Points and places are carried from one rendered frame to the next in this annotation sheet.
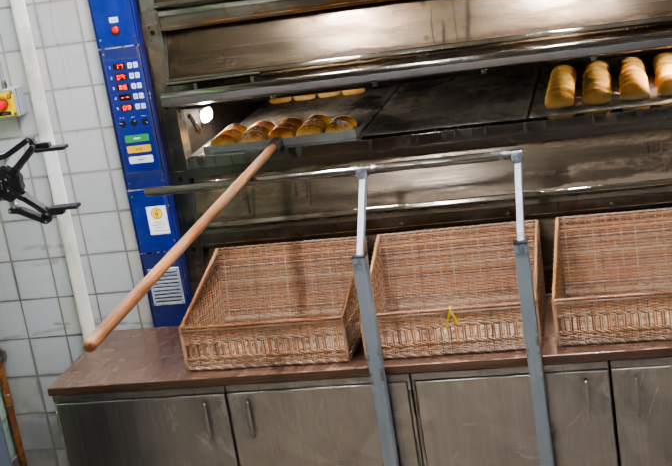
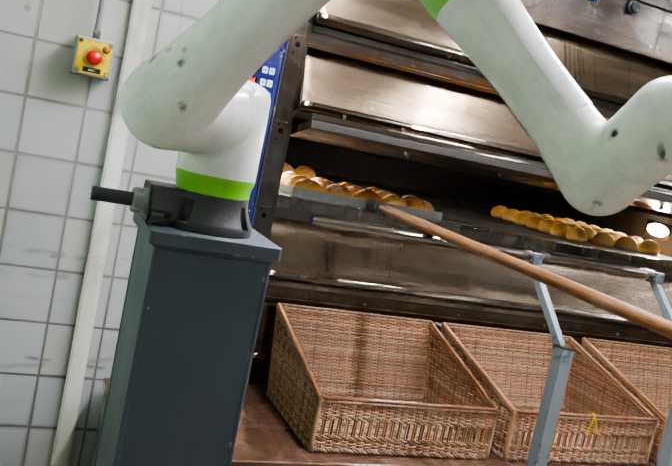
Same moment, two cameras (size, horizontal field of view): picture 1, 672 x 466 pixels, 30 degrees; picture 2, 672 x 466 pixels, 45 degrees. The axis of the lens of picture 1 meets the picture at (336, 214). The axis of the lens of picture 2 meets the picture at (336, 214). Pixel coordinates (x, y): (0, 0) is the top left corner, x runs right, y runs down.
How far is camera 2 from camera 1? 297 cm
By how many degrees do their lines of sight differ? 38
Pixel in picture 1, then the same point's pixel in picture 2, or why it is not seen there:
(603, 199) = (613, 329)
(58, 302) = (45, 330)
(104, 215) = not seen: hidden behind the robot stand
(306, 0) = (457, 72)
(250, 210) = (328, 268)
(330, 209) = (407, 286)
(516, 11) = not seen: hidden behind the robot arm
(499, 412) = not seen: outside the picture
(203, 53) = (341, 87)
